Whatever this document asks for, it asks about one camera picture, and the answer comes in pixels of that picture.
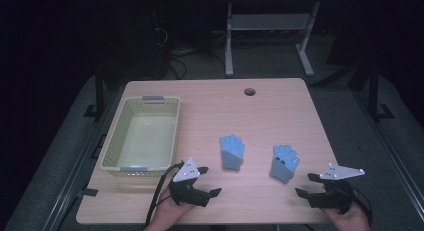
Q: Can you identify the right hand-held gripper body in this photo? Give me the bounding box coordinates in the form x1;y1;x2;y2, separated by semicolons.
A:
309;162;366;215

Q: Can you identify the grey metal table frame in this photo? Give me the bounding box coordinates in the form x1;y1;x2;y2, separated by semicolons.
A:
224;1;322;79

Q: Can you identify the black metal stand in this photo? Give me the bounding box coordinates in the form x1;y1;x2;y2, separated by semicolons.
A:
83;62;105;119
366;62;396;123

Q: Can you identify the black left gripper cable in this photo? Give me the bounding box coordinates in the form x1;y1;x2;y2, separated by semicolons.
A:
144;161;185;230

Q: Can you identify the person's right hand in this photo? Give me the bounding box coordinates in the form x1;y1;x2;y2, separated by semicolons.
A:
320;202;371;231

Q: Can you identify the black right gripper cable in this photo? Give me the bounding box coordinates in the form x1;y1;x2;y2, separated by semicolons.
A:
351;188;374;224

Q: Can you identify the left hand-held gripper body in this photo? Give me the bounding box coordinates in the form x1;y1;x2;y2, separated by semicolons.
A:
168;157;212;208

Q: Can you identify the cream plastic basket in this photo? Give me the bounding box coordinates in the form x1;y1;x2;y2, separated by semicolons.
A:
99;95;181;177

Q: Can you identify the tangle of black floor cables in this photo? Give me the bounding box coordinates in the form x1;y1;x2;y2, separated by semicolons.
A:
151;25;228;81

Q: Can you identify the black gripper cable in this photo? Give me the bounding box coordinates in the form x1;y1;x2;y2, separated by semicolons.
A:
144;161;185;230
351;188;374;224

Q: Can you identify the grey metal floor rail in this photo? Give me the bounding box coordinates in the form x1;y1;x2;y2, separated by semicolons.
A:
351;89;424;214
41;89;123;231

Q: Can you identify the blue knit glove with label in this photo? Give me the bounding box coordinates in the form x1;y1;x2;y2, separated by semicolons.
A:
269;144;301;185

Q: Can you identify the person's left hand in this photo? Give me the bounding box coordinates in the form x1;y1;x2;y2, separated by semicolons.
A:
144;186;197;231

